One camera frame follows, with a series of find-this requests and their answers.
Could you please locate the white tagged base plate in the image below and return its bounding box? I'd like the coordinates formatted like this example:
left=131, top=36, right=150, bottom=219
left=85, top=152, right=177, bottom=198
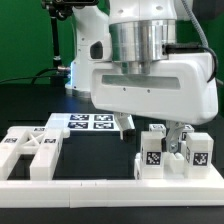
left=46, top=113, right=119, bottom=131

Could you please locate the white U-shaped obstacle fence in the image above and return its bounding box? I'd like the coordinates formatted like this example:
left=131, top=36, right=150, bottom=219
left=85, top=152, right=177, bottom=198
left=0, top=163, right=224, bottom=208

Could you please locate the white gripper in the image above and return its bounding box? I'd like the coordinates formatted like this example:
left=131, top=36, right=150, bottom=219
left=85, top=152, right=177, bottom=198
left=91, top=44, right=218, bottom=153

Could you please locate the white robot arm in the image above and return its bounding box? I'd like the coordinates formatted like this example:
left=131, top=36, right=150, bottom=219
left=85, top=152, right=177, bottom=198
left=78, top=0, right=218, bottom=152

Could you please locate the white chair backrest part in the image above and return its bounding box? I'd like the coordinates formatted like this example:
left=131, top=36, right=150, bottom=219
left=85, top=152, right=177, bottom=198
left=0, top=126, right=70, bottom=181

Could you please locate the grey braided cable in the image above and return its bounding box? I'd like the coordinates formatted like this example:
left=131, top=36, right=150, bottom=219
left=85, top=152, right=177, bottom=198
left=163, top=0, right=221, bottom=84

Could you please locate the white chair seat part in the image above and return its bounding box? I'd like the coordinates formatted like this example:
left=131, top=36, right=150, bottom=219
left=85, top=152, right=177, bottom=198
left=134, top=152, right=185, bottom=180

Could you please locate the black cable on table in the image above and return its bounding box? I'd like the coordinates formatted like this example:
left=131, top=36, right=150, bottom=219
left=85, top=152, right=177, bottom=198
left=0, top=66, right=72, bottom=86

